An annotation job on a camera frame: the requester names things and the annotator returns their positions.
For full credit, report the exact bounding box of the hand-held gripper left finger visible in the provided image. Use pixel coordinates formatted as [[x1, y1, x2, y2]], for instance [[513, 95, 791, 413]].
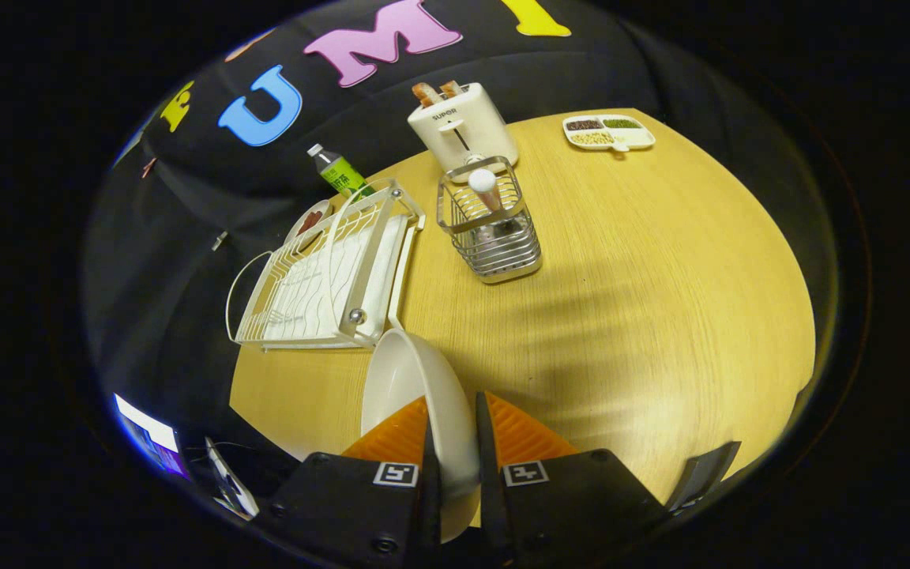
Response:
[[254, 395, 442, 569]]

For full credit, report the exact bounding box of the white divided snack dish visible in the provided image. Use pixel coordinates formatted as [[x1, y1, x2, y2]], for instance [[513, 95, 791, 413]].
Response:
[[562, 114, 656, 153]]

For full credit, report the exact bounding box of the white side desk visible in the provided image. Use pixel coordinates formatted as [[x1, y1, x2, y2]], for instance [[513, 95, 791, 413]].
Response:
[[204, 437, 260, 518]]

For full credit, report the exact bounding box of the white-tipped spoon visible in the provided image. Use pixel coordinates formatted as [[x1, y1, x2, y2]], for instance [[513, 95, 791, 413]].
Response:
[[468, 168, 507, 238]]

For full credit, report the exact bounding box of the white plate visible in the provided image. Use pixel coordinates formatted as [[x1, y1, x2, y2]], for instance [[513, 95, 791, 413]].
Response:
[[360, 328, 481, 545]]

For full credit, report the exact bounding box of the white dish rack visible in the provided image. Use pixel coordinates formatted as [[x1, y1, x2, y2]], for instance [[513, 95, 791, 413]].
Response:
[[225, 178, 427, 352]]

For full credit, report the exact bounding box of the green tea bottle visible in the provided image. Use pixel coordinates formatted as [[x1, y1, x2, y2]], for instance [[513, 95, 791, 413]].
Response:
[[306, 143, 373, 200]]

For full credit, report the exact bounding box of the computer monitor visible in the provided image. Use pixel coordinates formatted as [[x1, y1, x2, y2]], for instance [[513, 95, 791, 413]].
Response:
[[113, 393, 187, 479]]

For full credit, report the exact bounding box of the metal wire basket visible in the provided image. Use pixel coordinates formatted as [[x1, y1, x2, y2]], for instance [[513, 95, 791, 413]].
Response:
[[437, 156, 543, 285]]

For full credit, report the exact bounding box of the white toaster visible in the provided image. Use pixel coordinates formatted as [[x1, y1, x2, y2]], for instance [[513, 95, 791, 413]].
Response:
[[408, 82, 519, 173]]

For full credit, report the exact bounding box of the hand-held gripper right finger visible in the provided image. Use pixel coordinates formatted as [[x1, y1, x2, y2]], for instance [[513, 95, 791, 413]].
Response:
[[475, 391, 669, 568]]

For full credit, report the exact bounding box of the small grey plate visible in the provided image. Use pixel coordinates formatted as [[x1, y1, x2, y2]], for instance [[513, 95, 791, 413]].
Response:
[[285, 199, 335, 246]]

